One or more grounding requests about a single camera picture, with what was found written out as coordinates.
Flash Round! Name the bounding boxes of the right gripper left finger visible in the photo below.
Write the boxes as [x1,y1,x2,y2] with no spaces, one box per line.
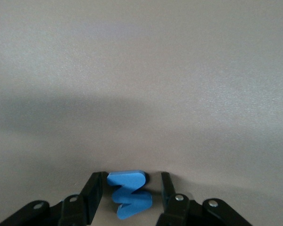
[0,171,107,226]

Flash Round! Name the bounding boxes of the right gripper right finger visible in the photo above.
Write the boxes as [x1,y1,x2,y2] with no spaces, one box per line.
[155,171,250,226]

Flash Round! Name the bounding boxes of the blue foam letter W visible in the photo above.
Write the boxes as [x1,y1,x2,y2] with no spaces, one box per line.
[106,169,153,221]

